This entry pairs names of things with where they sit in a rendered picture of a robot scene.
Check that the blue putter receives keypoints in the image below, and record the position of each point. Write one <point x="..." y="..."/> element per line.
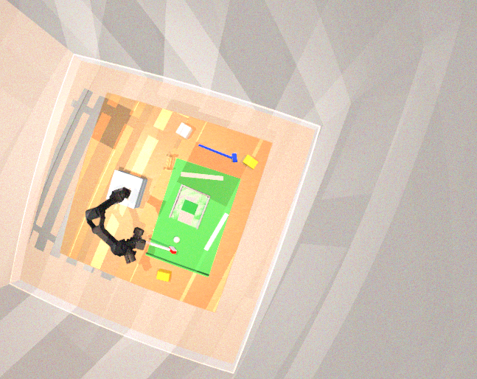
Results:
<point x="234" y="155"/>

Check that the red putter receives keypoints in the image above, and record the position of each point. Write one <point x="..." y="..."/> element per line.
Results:
<point x="171" y="248"/>

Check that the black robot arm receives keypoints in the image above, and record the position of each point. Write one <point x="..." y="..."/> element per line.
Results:
<point x="117" y="247"/>

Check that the yellow rectangular block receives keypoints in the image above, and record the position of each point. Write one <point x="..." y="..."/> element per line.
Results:
<point x="164" y="275"/>
<point x="249" y="161"/>

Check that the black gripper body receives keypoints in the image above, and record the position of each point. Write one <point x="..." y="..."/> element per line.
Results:
<point x="137" y="233"/>

